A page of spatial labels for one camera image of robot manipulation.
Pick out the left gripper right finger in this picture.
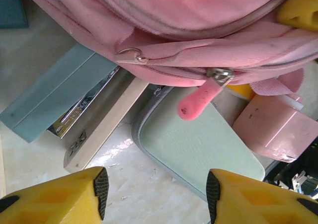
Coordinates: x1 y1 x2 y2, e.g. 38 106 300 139
206 168 318 224

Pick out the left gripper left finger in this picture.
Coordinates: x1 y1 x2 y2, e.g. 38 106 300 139
0 166 109 224

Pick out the small pink box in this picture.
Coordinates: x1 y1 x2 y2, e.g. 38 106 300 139
232 93 318 163

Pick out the mint green pencil case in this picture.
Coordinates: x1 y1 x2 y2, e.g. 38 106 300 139
131 84 265 203

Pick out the yellow booklet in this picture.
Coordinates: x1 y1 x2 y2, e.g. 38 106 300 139
227 83 255 101

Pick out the blue stapler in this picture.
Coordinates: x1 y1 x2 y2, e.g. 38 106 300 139
0 44 150 175

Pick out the pink backpack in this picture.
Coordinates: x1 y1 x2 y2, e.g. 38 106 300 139
17 0 318 122

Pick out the teal thin notebook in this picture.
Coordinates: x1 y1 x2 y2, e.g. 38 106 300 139
0 0 29 30

